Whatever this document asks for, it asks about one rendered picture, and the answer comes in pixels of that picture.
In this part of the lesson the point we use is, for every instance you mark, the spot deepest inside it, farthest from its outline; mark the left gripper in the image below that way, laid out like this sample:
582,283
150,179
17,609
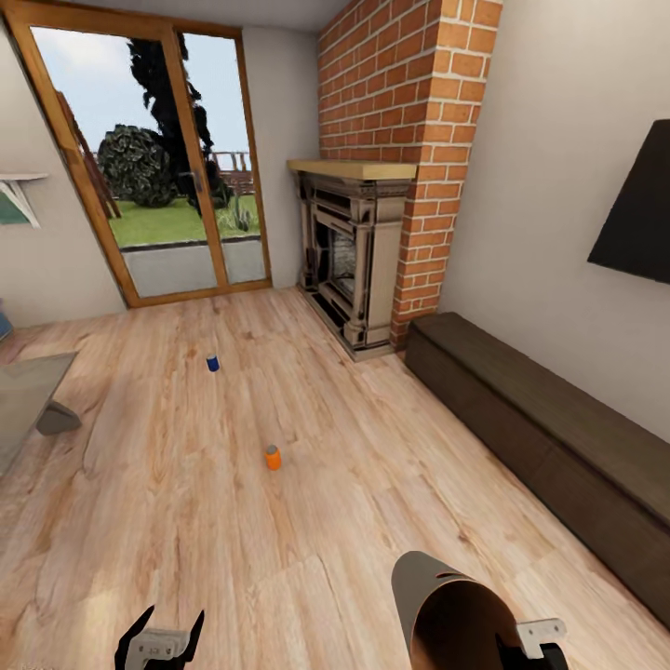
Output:
176,663

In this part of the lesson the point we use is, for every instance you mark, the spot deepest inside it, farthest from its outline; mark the shelf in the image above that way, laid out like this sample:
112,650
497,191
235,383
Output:
13,204

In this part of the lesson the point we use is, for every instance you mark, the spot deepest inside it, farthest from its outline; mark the wood fireplace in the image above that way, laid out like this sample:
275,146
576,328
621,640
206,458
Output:
351,230

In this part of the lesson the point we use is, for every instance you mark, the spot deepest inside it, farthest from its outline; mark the trash can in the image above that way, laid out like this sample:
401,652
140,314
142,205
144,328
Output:
449,620

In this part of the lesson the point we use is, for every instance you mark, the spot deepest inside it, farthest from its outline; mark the countertop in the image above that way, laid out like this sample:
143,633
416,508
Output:
356,170

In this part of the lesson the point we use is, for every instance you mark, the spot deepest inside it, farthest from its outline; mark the cabinet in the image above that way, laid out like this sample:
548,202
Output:
605,477

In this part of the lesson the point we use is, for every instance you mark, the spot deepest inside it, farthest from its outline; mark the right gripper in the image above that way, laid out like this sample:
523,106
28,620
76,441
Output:
514,659

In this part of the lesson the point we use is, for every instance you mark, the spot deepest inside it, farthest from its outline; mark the wall mounted tv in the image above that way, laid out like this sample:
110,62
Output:
636,236

